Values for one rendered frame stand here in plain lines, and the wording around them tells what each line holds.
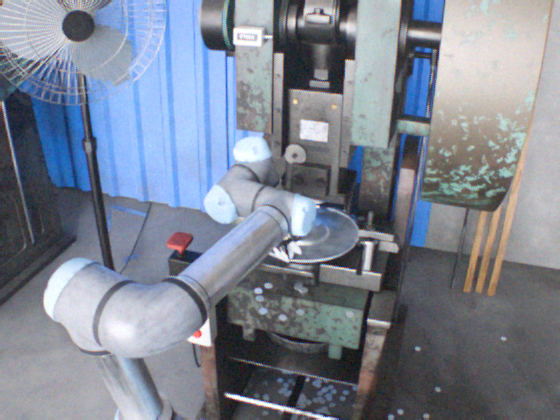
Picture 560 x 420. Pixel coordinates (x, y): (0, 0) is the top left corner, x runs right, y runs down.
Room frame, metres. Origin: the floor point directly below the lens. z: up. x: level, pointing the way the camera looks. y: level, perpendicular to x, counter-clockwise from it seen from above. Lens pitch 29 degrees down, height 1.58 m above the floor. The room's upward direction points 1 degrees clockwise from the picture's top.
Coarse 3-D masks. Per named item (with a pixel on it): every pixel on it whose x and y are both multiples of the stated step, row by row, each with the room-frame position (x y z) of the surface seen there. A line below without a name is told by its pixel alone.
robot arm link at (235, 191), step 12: (240, 168) 1.02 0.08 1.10; (228, 180) 0.99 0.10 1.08; (240, 180) 0.99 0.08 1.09; (252, 180) 1.01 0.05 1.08; (216, 192) 0.96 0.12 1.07; (228, 192) 0.96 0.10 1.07; (240, 192) 0.96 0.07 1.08; (252, 192) 0.95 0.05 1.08; (204, 204) 0.97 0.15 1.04; (216, 204) 0.94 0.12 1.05; (228, 204) 0.94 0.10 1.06; (240, 204) 0.94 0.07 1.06; (216, 216) 0.96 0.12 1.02; (228, 216) 0.94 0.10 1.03; (240, 216) 0.96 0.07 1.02
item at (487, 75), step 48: (480, 0) 0.93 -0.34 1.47; (528, 0) 0.92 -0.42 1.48; (480, 48) 0.91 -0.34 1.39; (528, 48) 0.89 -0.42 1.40; (480, 96) 0.90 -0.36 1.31; (528, 96) 0.88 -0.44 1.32; (432, 144) 0.95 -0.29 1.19; (480, 144) 0.92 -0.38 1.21; (432, 192) 1.03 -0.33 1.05; (480, 192) 0.98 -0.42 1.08
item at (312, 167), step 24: (288, 96) 1.34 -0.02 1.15; (312, 96) 1.32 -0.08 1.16; (336, 96) 1.31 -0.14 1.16; (288, 120) 1.34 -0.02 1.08; (312, 120) 1.32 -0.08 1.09; (336, 120) 1.31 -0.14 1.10; (288, 144) 1.34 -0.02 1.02; (312, 144) 1.32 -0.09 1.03; (336, 144) 1.30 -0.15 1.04; (288, 168) 1.34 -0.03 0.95; (312, 168) 1.29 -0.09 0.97; (336, 168) 1.30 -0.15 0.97; (312, 192) 1.29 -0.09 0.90; (336, 192) 1.30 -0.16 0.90
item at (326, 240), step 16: (320, 208) 1.41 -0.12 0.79; (320, 224) 1.31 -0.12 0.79; (336, 224) 1.32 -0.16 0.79; (352, 224) 1.32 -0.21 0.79; (304, 240) 1.23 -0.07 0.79; (320, 240) 1.23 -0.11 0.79; (336, 240) 1.24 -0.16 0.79; (272, 256) 1.17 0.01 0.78; (304, 256) 1.16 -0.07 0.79; (320, 256) 1.16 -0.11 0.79; (336, 256) 1.16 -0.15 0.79
